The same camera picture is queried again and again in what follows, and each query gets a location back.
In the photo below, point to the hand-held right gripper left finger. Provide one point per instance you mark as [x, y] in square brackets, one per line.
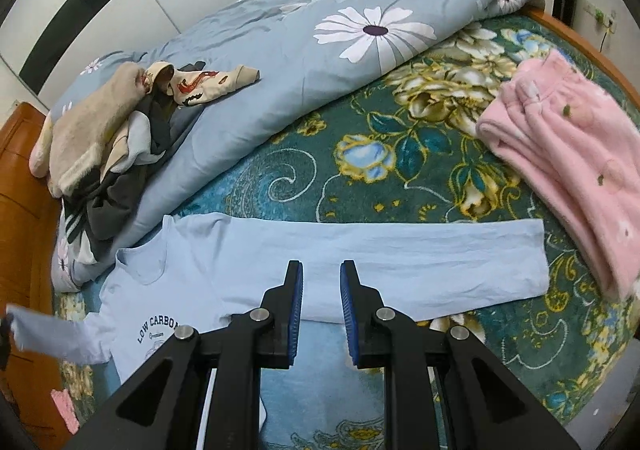
[295, 310]

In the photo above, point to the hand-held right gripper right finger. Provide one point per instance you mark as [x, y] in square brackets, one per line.
[347, 315]

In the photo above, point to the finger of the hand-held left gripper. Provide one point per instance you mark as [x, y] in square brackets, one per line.
[5, 345]

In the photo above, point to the light blue long-sleeve shirt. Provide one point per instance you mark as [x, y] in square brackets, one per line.
[400, 260]

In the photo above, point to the small pink cloth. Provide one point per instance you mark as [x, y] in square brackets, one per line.
[66, 411]

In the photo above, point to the carved wooden headboard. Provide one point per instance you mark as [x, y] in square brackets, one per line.
[25, 240]

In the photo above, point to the teal floral blanket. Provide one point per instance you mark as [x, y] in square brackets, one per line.
[350, 180]

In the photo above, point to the dark grey garment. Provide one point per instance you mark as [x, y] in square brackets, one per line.
[110, 210]

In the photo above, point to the blue daisy print quilt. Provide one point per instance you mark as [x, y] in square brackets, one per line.
[300, 95]

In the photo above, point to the beige fluffy sweater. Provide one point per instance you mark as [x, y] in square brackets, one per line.
[85, 130]

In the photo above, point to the cream cloth garment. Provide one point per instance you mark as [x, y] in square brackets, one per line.
[136, 136]

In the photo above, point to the beige cartoon print garment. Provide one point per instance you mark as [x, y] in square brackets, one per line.
[200, 82]

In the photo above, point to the pink fluffy garment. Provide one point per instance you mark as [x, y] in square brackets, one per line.
[565, 160]

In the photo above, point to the white and black wardrobe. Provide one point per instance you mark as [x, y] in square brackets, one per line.
[125, 5]

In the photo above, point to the wooden bed footboard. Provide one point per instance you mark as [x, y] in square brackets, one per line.
[590, 55]

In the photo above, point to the wall socket with green plug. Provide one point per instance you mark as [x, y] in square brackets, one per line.
[601, 15]

